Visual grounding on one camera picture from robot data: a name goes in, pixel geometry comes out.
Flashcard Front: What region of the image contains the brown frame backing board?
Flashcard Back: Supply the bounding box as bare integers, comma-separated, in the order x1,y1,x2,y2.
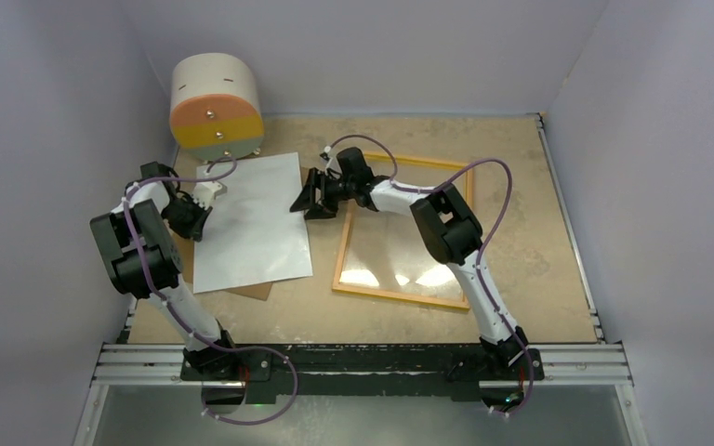
172,164,312,302

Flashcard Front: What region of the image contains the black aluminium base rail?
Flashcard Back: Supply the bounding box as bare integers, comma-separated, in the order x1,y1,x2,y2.
93,344,632,406

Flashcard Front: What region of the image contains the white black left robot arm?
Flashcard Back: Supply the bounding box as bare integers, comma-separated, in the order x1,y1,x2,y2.
89,162,240,380

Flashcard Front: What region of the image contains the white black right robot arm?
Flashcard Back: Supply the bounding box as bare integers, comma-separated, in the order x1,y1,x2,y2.
289,147,532,378

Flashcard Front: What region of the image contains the white orange yellow drawer cabinet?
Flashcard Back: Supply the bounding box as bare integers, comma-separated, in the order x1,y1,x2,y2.
169,53,265,162

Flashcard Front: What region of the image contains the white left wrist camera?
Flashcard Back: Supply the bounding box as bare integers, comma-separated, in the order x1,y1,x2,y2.
191,181,228,209

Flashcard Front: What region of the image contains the yellow wooden picture frame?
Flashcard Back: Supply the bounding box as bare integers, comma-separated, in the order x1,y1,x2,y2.
331,152,476,311

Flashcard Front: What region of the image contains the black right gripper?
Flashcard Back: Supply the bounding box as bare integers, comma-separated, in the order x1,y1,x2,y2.
291,168,356,222

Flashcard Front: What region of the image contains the building and sky photo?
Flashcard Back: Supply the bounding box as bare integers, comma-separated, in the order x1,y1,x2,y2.
192,151,314,295

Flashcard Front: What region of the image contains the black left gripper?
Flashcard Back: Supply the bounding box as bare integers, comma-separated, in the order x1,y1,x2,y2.
161,193,213,242

